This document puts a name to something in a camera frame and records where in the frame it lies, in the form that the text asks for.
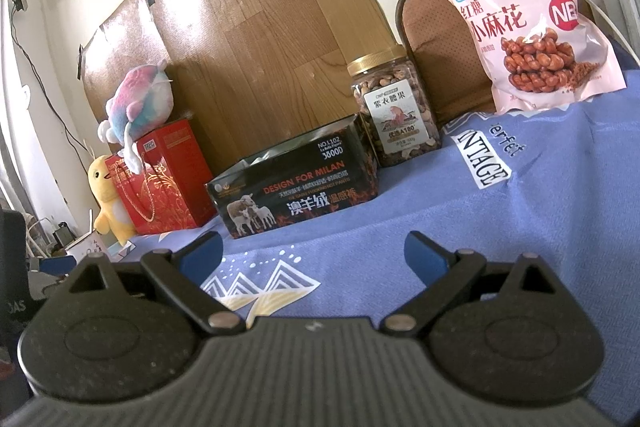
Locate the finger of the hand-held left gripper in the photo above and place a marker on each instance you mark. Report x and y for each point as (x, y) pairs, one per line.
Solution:
(57, 264)

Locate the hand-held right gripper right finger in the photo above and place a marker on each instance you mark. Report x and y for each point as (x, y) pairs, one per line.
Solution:
(425, 254)

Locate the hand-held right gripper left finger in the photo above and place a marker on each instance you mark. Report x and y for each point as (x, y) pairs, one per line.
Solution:
(202, 252)

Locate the black printed box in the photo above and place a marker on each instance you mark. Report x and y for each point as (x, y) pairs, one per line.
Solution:
(300, 192)

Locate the small white box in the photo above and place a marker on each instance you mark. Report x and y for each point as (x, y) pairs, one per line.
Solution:
(85, 249)

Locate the red gift bag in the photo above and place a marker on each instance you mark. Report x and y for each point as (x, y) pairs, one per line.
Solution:
(150, 202)
(187, 167)

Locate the yellow plush toy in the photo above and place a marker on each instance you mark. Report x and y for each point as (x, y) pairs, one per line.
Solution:
(112, 202)

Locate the blue printed cloth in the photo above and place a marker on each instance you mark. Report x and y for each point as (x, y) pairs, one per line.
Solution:
(525, 207)

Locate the clear nut jar gold lid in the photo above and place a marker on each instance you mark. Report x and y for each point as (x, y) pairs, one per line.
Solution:
(400, 122)

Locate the pastel plush toy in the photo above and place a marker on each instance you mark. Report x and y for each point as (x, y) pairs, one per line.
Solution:
(140, 102)

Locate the brown cushion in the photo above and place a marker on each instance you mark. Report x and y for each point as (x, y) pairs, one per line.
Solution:
(435, 47)

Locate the wooden board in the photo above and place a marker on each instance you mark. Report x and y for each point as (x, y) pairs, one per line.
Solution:
(260, 32)

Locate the pink snack bag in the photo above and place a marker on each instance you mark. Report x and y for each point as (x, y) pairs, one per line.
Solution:
(525, 7)

